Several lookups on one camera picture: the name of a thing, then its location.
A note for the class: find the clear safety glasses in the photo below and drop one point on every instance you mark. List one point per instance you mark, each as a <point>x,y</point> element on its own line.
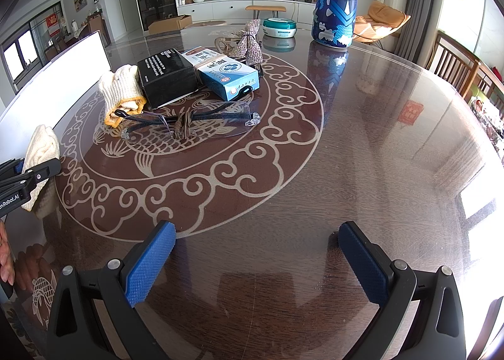
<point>232,118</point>

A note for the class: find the white tv cabinet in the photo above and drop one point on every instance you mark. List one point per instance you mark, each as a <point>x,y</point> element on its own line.
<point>234,11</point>

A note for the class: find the blue white medicine box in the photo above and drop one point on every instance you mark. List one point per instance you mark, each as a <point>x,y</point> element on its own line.
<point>226,77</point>

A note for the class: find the white storage bin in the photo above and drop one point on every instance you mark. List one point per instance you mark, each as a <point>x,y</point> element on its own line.
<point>47,97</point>

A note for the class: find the cream knitted glove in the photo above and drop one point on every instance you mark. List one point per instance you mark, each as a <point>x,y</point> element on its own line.
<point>43,146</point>

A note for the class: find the rhinestone bow hair clip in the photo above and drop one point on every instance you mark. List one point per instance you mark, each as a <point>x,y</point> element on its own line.
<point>243,46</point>

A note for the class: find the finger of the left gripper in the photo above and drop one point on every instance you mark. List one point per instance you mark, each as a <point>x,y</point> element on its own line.
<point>35,174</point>
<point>11,168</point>

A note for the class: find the wooden dining chair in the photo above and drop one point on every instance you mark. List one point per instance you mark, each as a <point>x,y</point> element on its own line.
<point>464,71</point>

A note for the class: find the cream glove yellow cuff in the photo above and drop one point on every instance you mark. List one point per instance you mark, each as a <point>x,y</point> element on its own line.
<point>121,90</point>

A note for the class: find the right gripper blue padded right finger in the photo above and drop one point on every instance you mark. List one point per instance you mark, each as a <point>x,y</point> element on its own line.
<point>437,331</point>

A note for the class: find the wooden bench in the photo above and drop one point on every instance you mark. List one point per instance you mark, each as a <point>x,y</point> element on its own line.
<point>257,9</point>

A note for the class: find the teal white round container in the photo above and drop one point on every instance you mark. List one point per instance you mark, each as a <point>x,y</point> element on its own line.
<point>279,28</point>

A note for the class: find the orange lounge chair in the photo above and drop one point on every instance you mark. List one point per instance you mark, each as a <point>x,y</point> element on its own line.
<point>379,22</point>

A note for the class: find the black box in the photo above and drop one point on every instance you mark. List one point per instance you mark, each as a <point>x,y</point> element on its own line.
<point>167,77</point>

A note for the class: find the person's hand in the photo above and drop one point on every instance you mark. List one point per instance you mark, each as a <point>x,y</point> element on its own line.
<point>6,260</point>

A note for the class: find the cardboard box on floor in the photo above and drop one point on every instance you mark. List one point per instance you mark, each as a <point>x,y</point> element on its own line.
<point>172,24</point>

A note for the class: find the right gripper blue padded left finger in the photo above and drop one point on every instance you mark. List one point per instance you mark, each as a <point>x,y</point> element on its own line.
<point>75,329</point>

